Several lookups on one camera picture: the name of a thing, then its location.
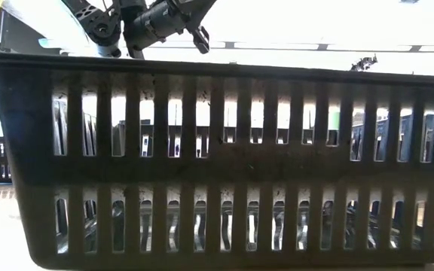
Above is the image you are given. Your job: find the dark jagged background object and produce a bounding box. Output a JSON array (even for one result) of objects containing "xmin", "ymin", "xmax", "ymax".
[{"xmin": 350, "ymin": 54, "xmax": 378, "ymax": 72}]

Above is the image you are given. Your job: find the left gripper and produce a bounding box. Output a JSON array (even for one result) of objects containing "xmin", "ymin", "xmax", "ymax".
[{"xmin": 152, "ymin": 0, "xmax": 218, "ymax": 55}]

